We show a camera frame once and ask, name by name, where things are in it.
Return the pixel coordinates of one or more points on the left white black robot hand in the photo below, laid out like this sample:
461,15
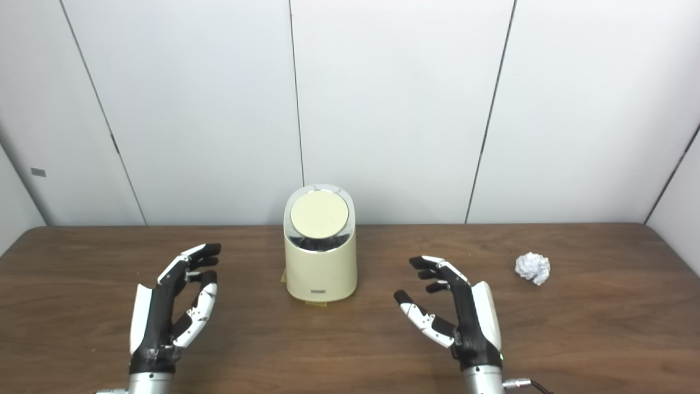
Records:
156,323

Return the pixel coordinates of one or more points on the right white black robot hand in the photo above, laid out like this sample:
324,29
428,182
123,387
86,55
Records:
470,323

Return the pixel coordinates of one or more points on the white paper ball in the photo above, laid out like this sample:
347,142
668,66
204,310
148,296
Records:
533,268

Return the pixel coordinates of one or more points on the cream round bin lid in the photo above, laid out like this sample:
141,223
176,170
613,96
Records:
319,214

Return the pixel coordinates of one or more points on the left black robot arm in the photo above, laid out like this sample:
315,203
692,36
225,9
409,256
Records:
150,384

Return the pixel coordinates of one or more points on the cream-colored bin body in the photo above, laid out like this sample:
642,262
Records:
321,271

